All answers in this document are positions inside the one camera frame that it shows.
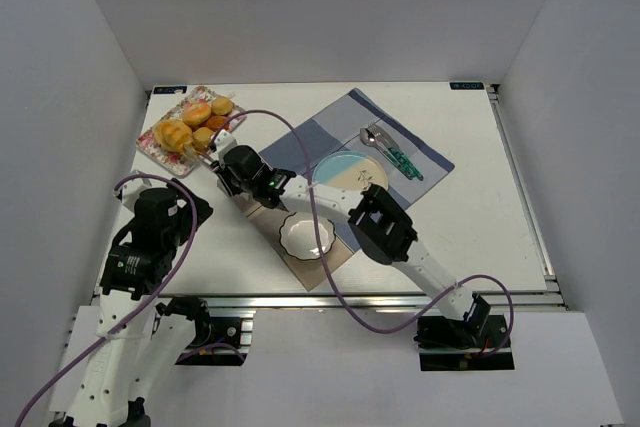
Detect pink glazed round bun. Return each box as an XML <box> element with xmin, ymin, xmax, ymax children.
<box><xmin>181</xmin><ymin>102</ymin><xmax>212</xmax><ymax>127</ymax></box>

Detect white scalloped bowl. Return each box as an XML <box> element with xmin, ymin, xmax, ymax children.
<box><xmin>279</xmin><ymin>212</ymin><xmax>336</xmax><ymax>261</ymax></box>

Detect long golden bread loaf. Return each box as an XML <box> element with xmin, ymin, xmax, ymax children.
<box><xmin>152</xmin><ymin>119</ymin><xmax>202</xmax><ymax>156</ymax></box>

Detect round tan bun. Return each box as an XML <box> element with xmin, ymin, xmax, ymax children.
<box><xmin>192</xmin><ymin>127</ymin><xmax>215</xmax><ymax>150</ymax></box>
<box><xmin>210</xmin><ymin>96</ymin><xmax>235</xmax><ymax>116</ymax></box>

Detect blue table label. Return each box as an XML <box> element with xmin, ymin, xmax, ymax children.
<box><xmin>449</xmin><ymin>81</ymin><xmax>485</xmax><ymax>90</ymax></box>
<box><xmin>152</xmin><ymin>85</ymin><xmax>187</xmax><ymax>95</ymax></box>

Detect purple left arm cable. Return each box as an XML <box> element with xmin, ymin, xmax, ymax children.
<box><xmin>13</xmin><ymin>172</ymin><xmax>201</xmax><ymax>427</ymax></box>

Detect blue patchwork placemat cloth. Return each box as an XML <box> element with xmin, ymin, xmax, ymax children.
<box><xmin>232</xmin><ymin>86</ymin><xmax>456</xmax><ymax>293</ymax></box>

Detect green handled knife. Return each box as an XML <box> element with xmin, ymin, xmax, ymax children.
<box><xmin>380</xmin><ymin>133</ymin><xmax>424</xmax><ymax>181</ymax></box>

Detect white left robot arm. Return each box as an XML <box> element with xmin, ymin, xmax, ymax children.
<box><xmin>54</xmin><ymin>182</ymin><xmax>213</xmax><ymax>426</ymax></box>

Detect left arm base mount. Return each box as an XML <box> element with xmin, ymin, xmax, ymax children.
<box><xmin>152</xmin><ymin>296</ymin><xmax>252</xmax><ymax>367</ymax></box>

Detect blue table label right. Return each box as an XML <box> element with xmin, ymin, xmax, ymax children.
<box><xmin>449</xmin><ymin>81</ymin><xmax>485</xmax><ymax>90</ymax></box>

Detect green handled spoon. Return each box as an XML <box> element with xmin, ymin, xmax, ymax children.
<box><xmin>360</xmin><ymin>128</ymin><xmax>406</xmax><ymax>177</ymax></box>

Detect blue and cream plate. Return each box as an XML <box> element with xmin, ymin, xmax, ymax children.
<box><xmin>313</xmin><ymin>150</ymin><xmax>389</xmax><ymax>191</ymax></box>

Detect brown oval muffin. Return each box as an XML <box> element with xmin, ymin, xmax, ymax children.
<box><xmin>202</xmin><ymin>115</ymin><xmax>231</xmax><ymax>132</ymax></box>

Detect green handled fork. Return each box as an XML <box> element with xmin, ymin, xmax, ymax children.
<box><xmin>368</xmin><ymin>123</ymin><xmax>424</xmax><ymax>181</ymax></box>

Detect round tan bun top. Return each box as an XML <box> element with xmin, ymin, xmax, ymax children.
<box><xmin>210</xmin><ymin>96</ymin><xmax>235</xmax><ymax>116</ymax></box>

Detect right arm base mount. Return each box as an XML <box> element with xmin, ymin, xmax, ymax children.
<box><xmin>413</xmin><ymin>314</ymin><xmax>515</xmax><ymax>372</ymax></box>

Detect round tan bun bottom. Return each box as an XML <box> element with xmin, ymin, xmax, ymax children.
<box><xmin>192</xmin><ymin>127</ymin><xmax>215</xmax><ymax>150</ymax></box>

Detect blue table label left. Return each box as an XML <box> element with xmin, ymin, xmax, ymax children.
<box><xmin>152</xmin><ymin>85</ymin><xmax>187</xmax><ymax>95</ymax></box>

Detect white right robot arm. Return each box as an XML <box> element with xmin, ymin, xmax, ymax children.
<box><xmin>212</xmin><ymin>140</ymin><xmax>490</xmax><ymax>346</ymax></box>

